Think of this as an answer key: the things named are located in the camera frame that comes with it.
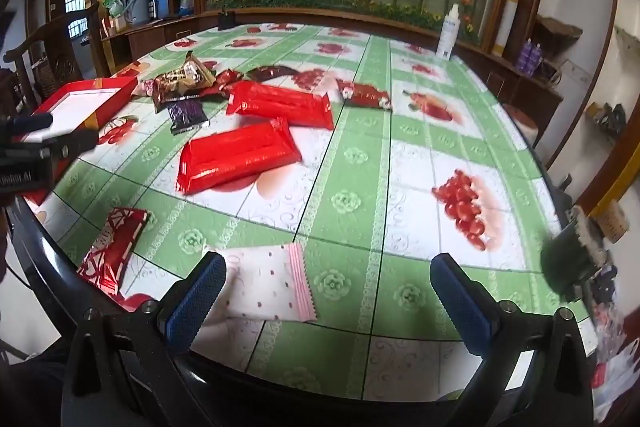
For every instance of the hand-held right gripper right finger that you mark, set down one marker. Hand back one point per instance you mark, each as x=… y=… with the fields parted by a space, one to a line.
x=460 y=302

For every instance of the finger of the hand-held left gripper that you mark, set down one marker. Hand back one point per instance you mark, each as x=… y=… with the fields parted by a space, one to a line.
x=72 y=143
x=32 y=123

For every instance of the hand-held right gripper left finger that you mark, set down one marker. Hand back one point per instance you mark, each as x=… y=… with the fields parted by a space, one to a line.
x=197 y=302

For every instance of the red cardboard box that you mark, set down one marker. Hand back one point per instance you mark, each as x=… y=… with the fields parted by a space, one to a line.
x=85 y=104

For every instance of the pink dotted white snack packet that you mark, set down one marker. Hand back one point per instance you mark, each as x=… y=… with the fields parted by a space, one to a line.
x=267 y=284

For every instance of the red white patterned snack packet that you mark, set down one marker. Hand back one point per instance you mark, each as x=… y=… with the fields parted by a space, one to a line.
x=112 y=252

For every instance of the purple snack packet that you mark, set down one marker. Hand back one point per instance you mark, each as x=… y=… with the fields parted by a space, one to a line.
x=186 y=114

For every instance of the gold brown snack packet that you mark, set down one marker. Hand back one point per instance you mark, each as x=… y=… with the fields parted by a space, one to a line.
x=197 y=69

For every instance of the small red snack packet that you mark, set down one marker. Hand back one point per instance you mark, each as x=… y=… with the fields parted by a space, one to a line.
x=229 y=81

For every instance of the maroon snack packet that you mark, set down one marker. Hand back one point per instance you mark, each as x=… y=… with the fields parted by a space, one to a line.
x=275 y=73

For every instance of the dark red snack packet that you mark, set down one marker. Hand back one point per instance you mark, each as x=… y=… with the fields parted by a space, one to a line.
x=365 y=96

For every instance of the dark wooden chair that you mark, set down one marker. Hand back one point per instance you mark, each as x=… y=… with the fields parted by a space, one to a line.
x=55 y=52

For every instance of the dark green fuzzy object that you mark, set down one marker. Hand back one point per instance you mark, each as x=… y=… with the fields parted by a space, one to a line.
x=567 y=259

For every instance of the green bag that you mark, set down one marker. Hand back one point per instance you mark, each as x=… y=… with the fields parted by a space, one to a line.
x=113 y=6

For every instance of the large red snack packet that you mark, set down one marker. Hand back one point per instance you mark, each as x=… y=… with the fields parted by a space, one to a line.
x=240 y=157
x=282 y=104

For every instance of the grey kettle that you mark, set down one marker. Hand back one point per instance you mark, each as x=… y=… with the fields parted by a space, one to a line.
x=137 y=4

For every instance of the green fruit-print tablecloth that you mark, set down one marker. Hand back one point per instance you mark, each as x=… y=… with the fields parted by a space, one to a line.
x=380 y=157

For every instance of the small black holder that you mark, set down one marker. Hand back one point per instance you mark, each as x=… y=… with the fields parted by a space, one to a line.
x=226 y=19

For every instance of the purple bottles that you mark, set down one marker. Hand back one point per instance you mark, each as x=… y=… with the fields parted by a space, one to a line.
x=529 y=57

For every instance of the white spray bottle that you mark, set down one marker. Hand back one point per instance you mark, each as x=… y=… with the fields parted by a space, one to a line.
x=447 y=34

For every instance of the white yellow-banded roll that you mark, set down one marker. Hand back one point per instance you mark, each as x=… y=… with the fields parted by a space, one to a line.
x=511 y=2

